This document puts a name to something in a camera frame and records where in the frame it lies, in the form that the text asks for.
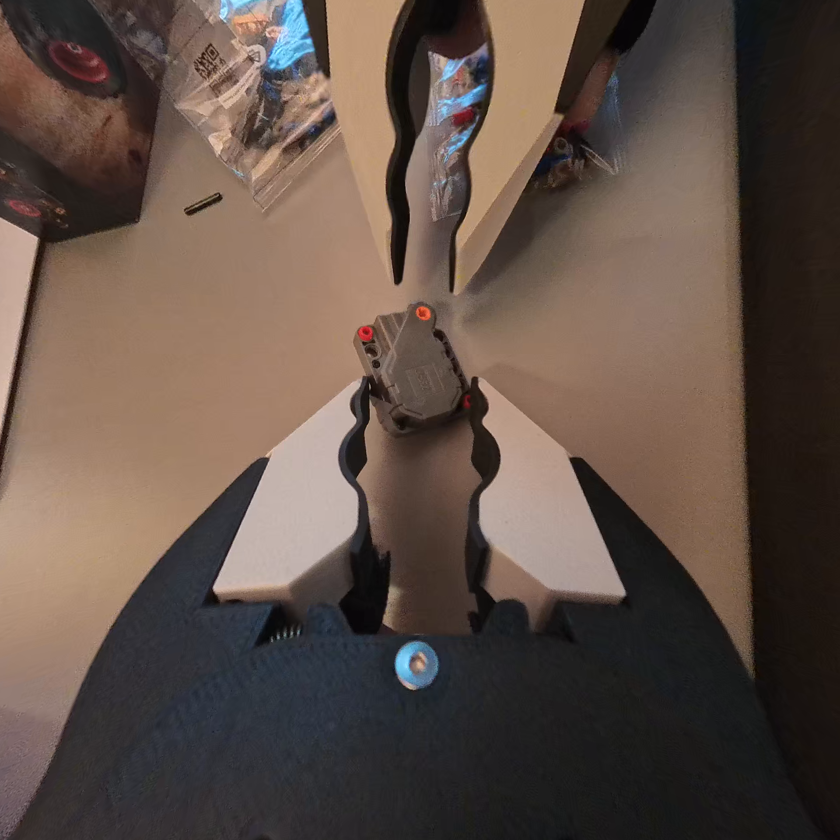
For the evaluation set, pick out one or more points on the grey toy motor block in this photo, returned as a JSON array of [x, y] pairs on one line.
[[420, 374]]

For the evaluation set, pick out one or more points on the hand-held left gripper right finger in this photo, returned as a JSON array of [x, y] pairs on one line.
[[551, 525]]

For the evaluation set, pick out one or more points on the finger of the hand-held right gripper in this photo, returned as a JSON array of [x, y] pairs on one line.
[[525, 65], [358, 65]]

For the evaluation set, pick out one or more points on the short black axle rod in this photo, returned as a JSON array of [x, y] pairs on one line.
[[203, 203]]

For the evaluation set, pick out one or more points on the grey desk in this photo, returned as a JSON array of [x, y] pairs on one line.
[[164, 394]]

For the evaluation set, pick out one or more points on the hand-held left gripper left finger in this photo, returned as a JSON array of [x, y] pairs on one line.
[[295, 525]]

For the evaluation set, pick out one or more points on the dark perforated mat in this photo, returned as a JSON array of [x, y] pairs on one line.
[[794, 394]]

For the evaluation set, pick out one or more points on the person's right hand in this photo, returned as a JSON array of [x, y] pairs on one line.
[[597, 92]]

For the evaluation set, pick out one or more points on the clear bag of mixed parts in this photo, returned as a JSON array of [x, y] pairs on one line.
[[262, 98]]

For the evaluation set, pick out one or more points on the clear bag of small pins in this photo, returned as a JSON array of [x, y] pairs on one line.
[[453, 131]]

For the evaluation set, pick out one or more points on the toy truck set box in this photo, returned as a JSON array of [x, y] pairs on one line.
[[72, 131]]

